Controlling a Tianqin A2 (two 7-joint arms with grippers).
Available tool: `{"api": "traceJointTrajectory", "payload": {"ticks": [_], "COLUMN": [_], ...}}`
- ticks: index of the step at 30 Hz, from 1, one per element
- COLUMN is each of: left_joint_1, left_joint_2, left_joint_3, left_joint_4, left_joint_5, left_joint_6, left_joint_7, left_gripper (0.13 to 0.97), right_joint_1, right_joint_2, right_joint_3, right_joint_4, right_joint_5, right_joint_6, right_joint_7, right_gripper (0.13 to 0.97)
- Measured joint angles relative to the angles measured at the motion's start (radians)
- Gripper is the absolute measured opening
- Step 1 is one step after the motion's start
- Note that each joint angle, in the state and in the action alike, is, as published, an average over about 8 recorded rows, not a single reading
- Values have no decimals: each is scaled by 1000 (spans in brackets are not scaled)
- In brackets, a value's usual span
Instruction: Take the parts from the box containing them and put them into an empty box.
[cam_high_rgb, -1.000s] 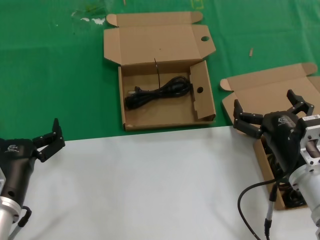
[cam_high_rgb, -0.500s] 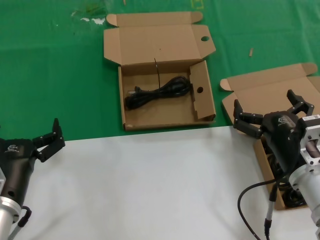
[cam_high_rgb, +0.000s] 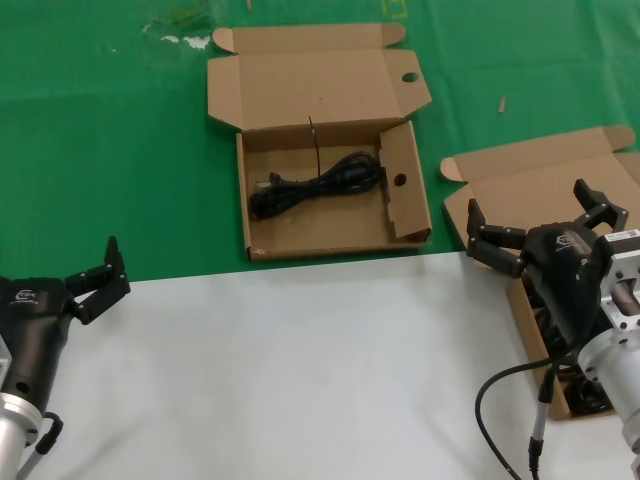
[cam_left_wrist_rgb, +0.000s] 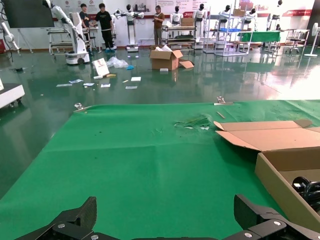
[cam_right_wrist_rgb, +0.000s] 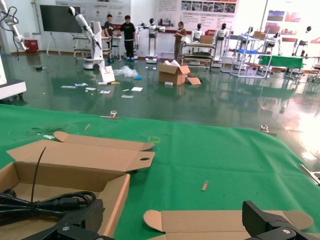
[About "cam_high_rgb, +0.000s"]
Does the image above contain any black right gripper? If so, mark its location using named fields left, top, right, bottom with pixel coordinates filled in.
left=465, top=178, right=630, bottom=346

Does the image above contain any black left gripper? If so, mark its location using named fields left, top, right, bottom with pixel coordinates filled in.
left=0, top=236, right=132, bottom=402

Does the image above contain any black power cable with tie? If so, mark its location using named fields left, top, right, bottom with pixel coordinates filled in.
left=249, top=115, right=387, bottom=222

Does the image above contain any open cardboard box with holes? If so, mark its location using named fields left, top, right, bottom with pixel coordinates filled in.
left=206, top=22, right=434, bottom=263

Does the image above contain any green table mat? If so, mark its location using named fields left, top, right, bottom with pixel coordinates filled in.
left=0, top=0, right=640, bottom=286

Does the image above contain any open cardboard box of cables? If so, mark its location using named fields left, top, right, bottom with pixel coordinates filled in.
left=439, top=125, right=640, bottom=421

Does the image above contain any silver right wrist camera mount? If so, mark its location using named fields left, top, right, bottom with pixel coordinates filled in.
left=597, top=228, right=640, bottom=334

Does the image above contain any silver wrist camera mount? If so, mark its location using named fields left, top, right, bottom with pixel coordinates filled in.
left=0, top=339, right=14, bottom=394
left=597, top=228, right=640, bottom=334

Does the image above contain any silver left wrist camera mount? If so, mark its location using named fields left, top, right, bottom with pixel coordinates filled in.
left=0, top=339, right=14, bottom=394

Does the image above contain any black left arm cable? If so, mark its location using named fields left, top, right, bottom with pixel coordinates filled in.
left=19, top=409, right=65, bottom=480

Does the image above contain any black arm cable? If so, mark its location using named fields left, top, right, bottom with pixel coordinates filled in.
left=474, top=342, right=584, bottom=480
left=19, top=409, right=65, bottom=480

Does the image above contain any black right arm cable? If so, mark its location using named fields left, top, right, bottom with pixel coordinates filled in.
left=474, top=342, right=584, bottom=480

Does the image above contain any black coiled power cable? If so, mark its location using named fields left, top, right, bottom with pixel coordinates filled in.
left=553, top=362, right=617, bottom=415

